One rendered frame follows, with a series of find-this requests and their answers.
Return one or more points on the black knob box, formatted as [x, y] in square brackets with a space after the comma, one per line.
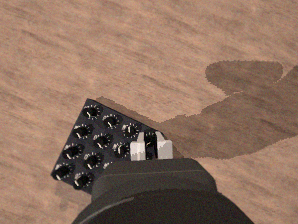
[111, 138]

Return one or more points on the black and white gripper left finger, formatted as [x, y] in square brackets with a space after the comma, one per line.
[139, 148]

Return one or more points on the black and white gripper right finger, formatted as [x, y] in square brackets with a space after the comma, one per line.
[163, 147]

